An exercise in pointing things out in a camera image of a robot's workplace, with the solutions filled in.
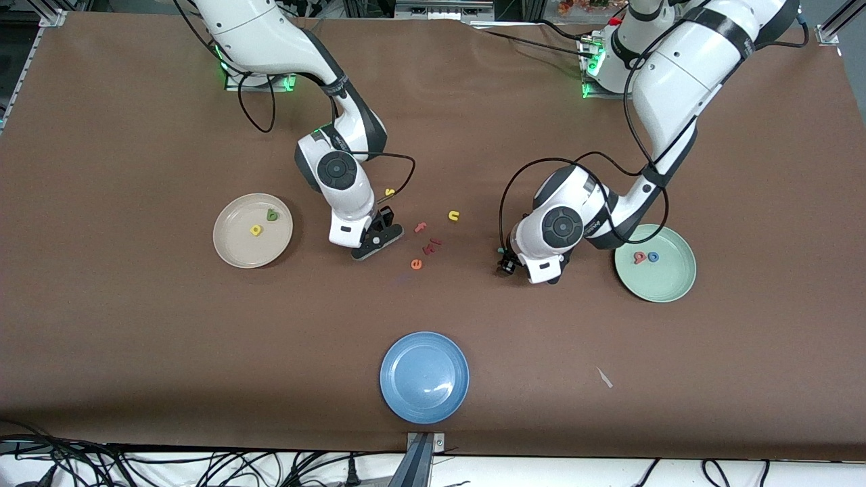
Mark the black power plug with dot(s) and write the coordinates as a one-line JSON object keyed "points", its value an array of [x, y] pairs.
{"points": [[352, 473]]}

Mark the light green plate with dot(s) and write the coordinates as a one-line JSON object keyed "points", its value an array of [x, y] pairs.
{"points": [[663, 281]]}

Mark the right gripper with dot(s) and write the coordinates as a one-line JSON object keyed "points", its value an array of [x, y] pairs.
{"points": [[385, 218]]}

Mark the beige brown plate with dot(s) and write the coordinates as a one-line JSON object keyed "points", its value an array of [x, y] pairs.
{"points": [[237, 251]]}

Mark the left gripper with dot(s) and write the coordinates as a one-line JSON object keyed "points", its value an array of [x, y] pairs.
{"points": [[506, 264]]}

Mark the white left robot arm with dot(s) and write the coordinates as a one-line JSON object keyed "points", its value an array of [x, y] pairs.
{"points": [[683, 74]]}

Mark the grey metal equipment box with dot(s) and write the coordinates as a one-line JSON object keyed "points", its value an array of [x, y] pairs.
{"points": [[443, 8]]}

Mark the aluminium frame profile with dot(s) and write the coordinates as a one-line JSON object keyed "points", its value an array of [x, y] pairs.
{"points": [[27, 57], [835, 24]]}

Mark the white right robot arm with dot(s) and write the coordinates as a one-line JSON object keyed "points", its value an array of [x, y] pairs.
{"points": [[257, 34]]}

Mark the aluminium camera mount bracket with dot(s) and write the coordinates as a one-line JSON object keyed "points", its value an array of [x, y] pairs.
{"points": [[423, 460]]}

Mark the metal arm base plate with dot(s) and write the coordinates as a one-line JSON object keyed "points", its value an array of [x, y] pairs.
{"points": [[231, 85], [592, 92]]}

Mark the brown table cover sheet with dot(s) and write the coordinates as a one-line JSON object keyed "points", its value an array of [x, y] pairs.
{"points": [[135, 325]]}

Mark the small white paper scrap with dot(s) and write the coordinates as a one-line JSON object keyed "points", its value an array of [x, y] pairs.
{"points": [[604, 377]]}

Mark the blue plate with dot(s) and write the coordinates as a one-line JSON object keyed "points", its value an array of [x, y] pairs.
{"points": [[424, 377]]}

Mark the orange floral decoration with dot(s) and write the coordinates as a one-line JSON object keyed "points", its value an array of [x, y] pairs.
{"points": [[582, 5]]}

